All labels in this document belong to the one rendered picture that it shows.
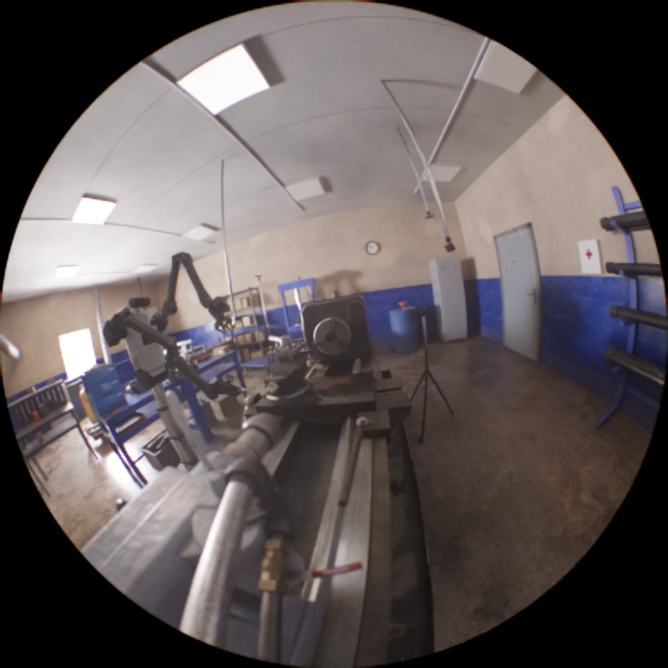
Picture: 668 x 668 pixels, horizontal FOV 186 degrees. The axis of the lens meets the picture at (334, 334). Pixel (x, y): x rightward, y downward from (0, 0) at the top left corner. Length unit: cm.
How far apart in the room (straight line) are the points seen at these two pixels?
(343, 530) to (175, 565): 41
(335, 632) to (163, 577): 34
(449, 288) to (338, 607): 472
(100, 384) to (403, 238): 565
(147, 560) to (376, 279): 492
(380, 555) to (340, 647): 25
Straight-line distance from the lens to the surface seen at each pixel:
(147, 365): 146
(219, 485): 28
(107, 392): 227
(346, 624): 53
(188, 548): 28
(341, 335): 138
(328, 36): 217
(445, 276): 467
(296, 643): 44
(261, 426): 46
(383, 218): 518
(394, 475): 122
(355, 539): 56
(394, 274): 490
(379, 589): 53
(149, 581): 29
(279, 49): 217
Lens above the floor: 136
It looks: 10 degrees down
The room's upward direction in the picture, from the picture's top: 10 degrees counter-clockwise
